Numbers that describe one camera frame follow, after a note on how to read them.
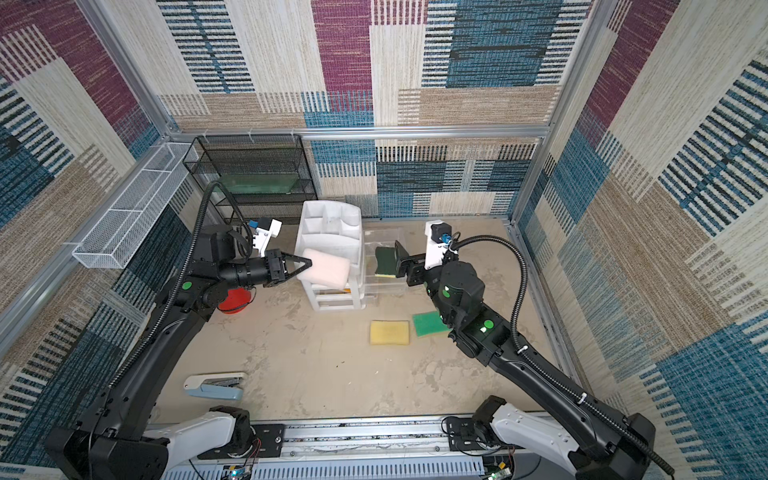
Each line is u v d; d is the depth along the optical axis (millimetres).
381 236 1191
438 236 531
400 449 729
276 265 595
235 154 1013
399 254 586
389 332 903
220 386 804
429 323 937
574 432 412
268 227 638
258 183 1035
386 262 949
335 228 897
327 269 679
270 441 732
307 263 674
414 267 576
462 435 729
